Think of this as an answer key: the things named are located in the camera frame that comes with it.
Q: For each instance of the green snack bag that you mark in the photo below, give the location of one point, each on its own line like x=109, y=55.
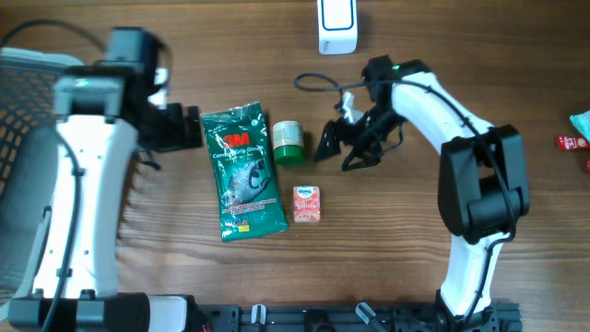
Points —
x=238, y=145

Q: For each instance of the white barcode scanner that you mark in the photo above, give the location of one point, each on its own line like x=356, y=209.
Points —
x=337, y=26

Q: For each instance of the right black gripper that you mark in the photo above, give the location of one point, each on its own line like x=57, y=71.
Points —
x=371, y=152

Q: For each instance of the green lid white jar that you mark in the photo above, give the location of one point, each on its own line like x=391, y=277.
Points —
x=288, y=143

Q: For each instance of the grey plastic mesh basket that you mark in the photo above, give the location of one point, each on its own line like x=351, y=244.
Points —
x=28, y=162

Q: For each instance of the light teal tissue pack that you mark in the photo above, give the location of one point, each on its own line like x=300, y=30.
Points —
x=581, y=122

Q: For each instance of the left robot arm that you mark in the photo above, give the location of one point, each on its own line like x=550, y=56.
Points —
x=104, y=115

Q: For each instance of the red coffee stick sachet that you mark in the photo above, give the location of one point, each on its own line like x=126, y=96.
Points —
x=572, y=143

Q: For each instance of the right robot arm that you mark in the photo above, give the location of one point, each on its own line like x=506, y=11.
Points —
x=482, y=188

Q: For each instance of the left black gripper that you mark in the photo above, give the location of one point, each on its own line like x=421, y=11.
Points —
x=184, y=138

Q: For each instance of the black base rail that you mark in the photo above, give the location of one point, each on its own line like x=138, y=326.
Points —
x=420, y=317

